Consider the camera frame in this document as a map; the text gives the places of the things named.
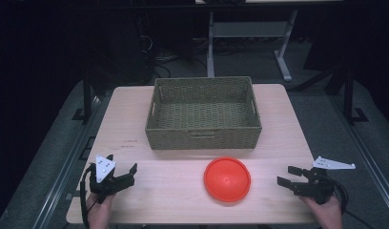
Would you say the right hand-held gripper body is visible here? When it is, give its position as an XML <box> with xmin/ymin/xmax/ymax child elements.
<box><xmin>304</xmin><ymin>156</ymin><xmax>357</xmax><ymax>205</ymax></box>

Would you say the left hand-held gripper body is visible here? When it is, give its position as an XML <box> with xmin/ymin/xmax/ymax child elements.
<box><xmin>87</xmin><ymin>155</ymin><xmax>121</xmax><ymax>205</ymax></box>

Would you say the person's left hand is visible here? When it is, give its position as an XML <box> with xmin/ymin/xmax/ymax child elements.
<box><xmin>85</xmin><ymin>192</ymin><xmax>116</xmax><ymax>229</ymax></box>

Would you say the person's right hand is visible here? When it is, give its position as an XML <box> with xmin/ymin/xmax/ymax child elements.
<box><xmin>298</xmin><ymin>194</ymin><xmax>343</xmax><ymax>229</ymax></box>

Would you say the red round plate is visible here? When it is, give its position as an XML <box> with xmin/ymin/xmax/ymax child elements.
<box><xmin>203</xmin><ymin>156</ymin><xmax>252</xmax><ymax>204</ymax></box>

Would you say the black metal stand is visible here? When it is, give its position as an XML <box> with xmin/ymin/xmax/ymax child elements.
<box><xmin>71</xmin><ymin>71</ymin><xmax>95</xmax><ymax>122</ymax></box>
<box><xmin>341</xmin><ymin>65</ymin><xmax>370</xmax><ymax>126</ymax></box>

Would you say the green woven basket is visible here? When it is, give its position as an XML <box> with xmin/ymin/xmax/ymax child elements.
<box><xmin>144</xmin><ymin>75</ymin><xmax>263</xmax><ymax>151</ymax></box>

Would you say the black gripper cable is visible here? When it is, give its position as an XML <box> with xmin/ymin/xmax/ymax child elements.
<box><xmin>329</xmin><ymin>176</ymin><xmax>377</xmax><ymax>229</ymax></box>
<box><xmin>79</xmin><ymin>163</ymin><xmax>97</xmax><ymax>229</ymax></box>

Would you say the metal floor rail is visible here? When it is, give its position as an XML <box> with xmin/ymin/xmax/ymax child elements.
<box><xmin>31</xmin><ymin>94</ymin><xmax>103</xmax><ymax>229</ymax></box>
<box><xmin>328</xmin><ymin>94</ymin><xmax>389</xmax><ymax>213</ymax></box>

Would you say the tangle of floor cables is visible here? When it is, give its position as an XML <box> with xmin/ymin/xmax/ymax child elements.
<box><xmin>138</xmin><ymin>32</ymin><xmax>210</xmax><ymax>79</ymax></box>

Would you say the white metal desk frame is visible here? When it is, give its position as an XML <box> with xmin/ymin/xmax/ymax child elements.
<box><xmin>205</xmin><ymin>9</ymin><xmax>299</xmax><ymax>83</ymax></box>

